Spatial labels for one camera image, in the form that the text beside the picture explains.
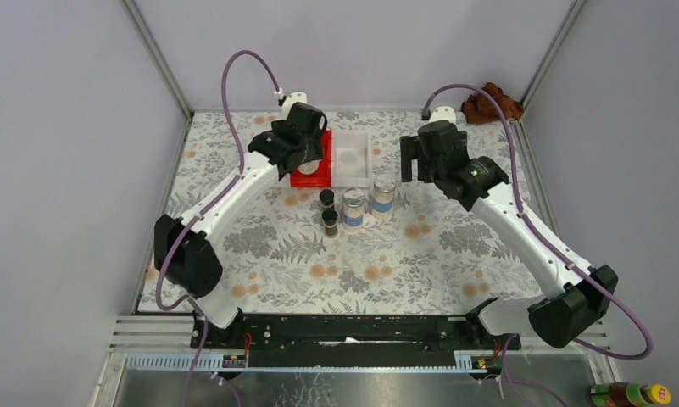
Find blue-label shaker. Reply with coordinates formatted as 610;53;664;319
342;187;365;232
370;174;397;220

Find black-cap jar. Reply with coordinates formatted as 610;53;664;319
297;160;321;176

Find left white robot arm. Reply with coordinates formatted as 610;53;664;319
154;102;328;348

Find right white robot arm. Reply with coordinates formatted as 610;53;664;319
399;120;618;349

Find brown crumpled cloth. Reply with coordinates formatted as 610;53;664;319
461;82;525;125

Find red plastic bin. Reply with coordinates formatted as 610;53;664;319
289;130;332;188

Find left clear plastic bin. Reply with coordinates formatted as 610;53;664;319
248;131;277;164

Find clear plastic bin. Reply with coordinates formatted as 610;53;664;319
248;131;277;164
331;129;372;188

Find right clear plastic bin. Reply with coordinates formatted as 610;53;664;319
331;129;372;188

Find small dark spice bottle rear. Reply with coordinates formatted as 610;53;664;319
319;189;335;210

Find small dark spice bottle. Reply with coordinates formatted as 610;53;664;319
319;189;335;210
321;209;338;238

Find small dark spice bottle front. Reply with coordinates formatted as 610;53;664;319
321;209;338;238

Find floral table mat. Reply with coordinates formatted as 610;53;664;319
166;112;541;315

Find green yellow-cap bottle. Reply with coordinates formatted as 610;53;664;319
587;382;672;407

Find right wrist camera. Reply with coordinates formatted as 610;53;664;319
421;106;457;124

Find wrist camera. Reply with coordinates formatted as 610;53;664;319
421;106;457;124
275;87;307;109

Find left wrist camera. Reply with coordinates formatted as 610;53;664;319
275;87;307;109

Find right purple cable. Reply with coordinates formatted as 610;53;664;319
421;84;654;361

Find purple cable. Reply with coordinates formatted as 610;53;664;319
153;49;284;313
421;84;654;361

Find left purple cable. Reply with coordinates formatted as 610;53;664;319
153;49;284;313

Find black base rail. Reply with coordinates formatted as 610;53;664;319
190;313;521;369

